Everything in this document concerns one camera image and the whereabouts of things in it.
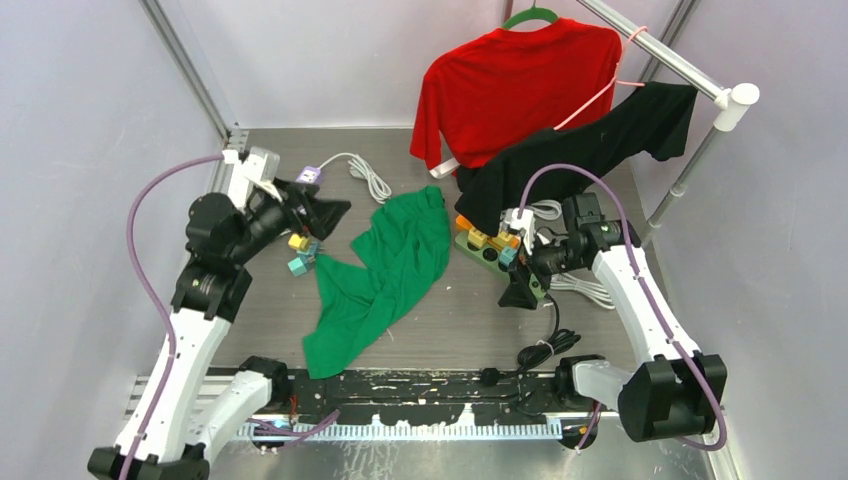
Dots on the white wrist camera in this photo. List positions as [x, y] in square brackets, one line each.
[521, 222]
[240, 187]

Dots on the teal plug adapter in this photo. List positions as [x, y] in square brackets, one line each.
[508, 257]
[299, 266]

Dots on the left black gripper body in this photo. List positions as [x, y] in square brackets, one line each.
[269, 218]

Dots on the red t-shirt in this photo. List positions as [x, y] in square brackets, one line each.
[494, 91]

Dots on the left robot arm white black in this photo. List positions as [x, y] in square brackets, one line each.
[165, 438]

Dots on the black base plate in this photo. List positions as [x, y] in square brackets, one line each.
[428, 398]

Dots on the white power strip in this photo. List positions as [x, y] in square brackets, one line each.
[261, 166]

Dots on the purple power strip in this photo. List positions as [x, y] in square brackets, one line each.
[310, 175]

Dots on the green power strip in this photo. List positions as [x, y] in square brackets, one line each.
[487, 256]

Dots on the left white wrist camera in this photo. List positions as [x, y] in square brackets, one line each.
[240, 187]

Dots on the aluminium frame rail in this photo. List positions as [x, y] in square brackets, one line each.
[174, 29]

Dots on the green t-shirt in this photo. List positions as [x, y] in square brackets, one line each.
[403, 254]

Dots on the pink clothes hanger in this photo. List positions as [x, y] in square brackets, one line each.
[611, 83]

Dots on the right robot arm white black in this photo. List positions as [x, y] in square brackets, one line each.
[676, 389]

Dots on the black t-shirt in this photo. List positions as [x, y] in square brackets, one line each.
[654, 119]

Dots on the orange power strip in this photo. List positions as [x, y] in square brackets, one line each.
[462, 223]

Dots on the silver clothes rack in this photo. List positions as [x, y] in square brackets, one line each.
[728, 104]

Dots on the green clothes hanger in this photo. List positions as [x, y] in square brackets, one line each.
[533, 13]

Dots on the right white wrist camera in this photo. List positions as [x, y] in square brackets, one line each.
[521, 222]

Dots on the yellow plug adapter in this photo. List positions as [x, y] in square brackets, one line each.
[304, 245]

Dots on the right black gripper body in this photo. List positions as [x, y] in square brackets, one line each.
[553, 258]

